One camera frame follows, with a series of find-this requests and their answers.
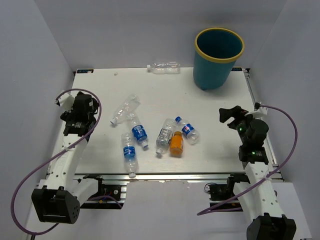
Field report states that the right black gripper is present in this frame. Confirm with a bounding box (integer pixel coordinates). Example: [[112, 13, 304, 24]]
[[218, 106, 260, 146]]

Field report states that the clear unlabelled plastic bottle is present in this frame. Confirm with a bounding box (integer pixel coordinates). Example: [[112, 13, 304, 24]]
[[110, 94, 141, 125]]

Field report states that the Pepsi label plastic bottle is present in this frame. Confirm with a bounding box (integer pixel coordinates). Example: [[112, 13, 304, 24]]
[[175, 116, 200, 145]]

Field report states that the clear bottle dark blue label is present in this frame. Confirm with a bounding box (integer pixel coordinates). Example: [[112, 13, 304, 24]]
[[127, 112, 149, 149]]

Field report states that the clear bottle light blue label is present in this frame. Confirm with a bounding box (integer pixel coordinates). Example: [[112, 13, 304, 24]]
[[121, 132, 139, 178]]

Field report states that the orange juice bottle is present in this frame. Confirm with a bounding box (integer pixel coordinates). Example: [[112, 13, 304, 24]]
[[169, 131, 184, 157]]

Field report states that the clear bottle with clear label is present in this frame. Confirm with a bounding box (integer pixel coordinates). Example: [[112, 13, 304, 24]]
[[155, 118, 177, 156]]

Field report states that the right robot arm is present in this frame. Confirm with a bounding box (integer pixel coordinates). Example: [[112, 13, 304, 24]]
[[219, 106, 297, 240]]

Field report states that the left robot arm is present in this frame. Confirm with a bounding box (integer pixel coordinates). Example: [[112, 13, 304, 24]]
[[31, 91, 106, 224]]

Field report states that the teal bin with yellow rim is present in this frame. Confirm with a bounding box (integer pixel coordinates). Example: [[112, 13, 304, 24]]
[[193, 27, 245, 91]]

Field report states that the blue corner sticker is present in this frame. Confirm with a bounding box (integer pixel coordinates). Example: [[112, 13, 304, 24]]
[[76, 69, 94, 74]]

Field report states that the clear bottle at back edge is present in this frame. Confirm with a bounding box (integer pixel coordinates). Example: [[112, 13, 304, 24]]
[[146, 62, 181, 75]]

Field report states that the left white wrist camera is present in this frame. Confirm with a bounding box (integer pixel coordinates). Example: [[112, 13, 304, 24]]
[[54, 94, 75, 112]]

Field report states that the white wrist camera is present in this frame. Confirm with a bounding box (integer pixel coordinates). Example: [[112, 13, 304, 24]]
[[245, 102, 268, 119], [54, 94, 75, 112]]

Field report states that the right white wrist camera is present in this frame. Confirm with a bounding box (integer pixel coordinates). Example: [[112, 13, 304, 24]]
[[245, 102, 268, 119]]

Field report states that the right aluminium rail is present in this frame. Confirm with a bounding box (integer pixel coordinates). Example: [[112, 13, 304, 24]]
[[243, 67, 280, 167]]

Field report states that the aluminium rail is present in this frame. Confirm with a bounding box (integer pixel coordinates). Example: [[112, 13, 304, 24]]
[[44, 172, 283, 182], [243, 67, 280, 167]]

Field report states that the front aluminium rail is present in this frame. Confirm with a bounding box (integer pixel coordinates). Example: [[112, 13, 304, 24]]
[[44, 172, 283, 182]]

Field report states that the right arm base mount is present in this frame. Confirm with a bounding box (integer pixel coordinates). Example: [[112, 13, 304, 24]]
[[202, 173, 250, 213]]

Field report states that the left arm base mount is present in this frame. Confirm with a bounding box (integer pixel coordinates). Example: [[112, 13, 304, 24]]
[[80, 174, 127, 210]]

